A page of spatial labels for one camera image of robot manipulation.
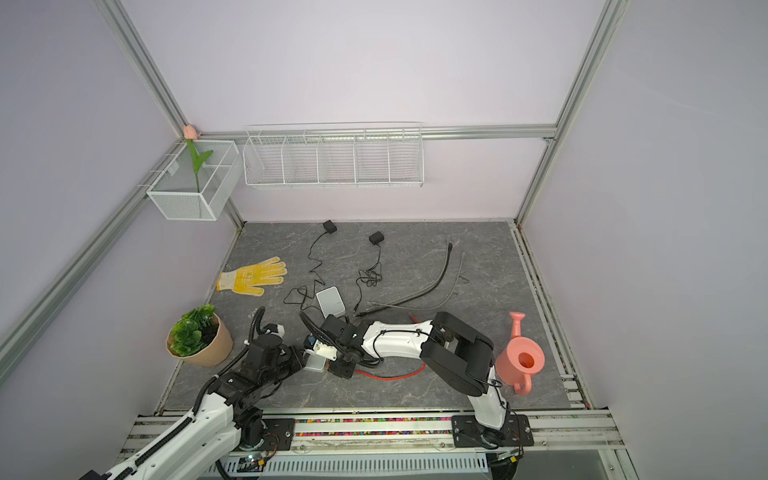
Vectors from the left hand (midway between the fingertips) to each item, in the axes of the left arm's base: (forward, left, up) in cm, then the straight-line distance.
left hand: (311, 357), depth 85 cm
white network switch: (-1, -1, 0) cm, 2 cm away
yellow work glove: (+30, +26, -2) cm, 40 cm away
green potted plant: (+2, +26, +13) cm, 29 cm away
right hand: (-2, -7, -2) cm, 7 cm away
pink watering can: (-7, -57, +9) cm, 58 cm away
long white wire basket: (+57, -8, +28) cm, 64 cm away
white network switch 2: (+18, -4, -1) cm, 19 cm away
